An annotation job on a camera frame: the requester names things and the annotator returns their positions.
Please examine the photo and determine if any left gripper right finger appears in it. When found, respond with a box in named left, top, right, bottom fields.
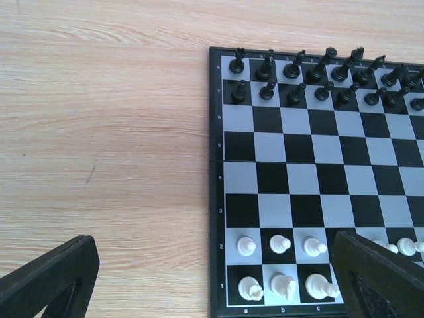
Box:
left=332, top=231, right=423, bottom=317

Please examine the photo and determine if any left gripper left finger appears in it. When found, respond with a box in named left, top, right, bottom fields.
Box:
left=1, top=235, right=99, bottom=317

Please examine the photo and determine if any white piece bottom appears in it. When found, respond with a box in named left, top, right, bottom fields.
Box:
left=270, top=273, right=297, bottom=301

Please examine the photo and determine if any white pawn a2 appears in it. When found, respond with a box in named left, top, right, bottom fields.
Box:
left=237, top=236, right=256, bottom=257

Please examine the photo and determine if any black piece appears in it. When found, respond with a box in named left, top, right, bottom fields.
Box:
left=364, top=87, right=387, bottom=106

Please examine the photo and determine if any black pawn mid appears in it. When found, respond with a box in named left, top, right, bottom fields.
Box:
left=335, top=82, right=360, bottom=109

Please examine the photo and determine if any black and silver chessboard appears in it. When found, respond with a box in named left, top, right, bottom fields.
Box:
left=209, top=47, right=423, bottom=317

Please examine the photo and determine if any black pawn h7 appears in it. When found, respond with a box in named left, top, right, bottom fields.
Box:
left=410, top=98, right=424, bottom=111

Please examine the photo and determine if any black pawn g7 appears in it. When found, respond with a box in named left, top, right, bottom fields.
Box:
left=384, top=87, right=410, bottom=107

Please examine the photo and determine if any black pawn d7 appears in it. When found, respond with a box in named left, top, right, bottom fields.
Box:
left=314, top=81, right=334, bottom=101

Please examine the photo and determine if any black pawn c7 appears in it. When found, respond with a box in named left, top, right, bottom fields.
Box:
left=286, top=83, right=306, bottom=107

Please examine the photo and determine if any black bishop f8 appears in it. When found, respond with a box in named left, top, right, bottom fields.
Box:
left=353, top=55, right=386, bottom=86

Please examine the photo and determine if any black rook h8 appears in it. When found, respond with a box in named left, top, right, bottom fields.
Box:
left=402, top=68, right=423, bottom=90

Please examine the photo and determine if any black king e8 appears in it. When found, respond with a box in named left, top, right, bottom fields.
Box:
left=331, top=47, right=364, bottom=82

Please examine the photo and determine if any black knight g8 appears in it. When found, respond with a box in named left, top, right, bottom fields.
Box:
left=380, top=64, right=409, bottom=87

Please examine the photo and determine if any black queen d8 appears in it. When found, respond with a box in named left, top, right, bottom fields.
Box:
left=306, top=47, right=337, bottom=84

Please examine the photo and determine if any black pawn b7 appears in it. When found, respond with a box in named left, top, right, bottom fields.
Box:
left=259, top=81, right=276, bottom=101

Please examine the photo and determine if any black bishop c8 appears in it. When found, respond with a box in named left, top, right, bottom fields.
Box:
left=283, top=50, right=305, bottom=80

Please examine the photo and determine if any black pawn a7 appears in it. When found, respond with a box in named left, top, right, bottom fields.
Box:
left=231, top=80, right=246, bottom=103

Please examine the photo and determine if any black knight b8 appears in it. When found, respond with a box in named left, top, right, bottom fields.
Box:
left=255, top=49, right=274, bottom=81

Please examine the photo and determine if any black rook corner a8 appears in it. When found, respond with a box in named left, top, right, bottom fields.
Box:
left=229, top=48, right=246, bottom=74

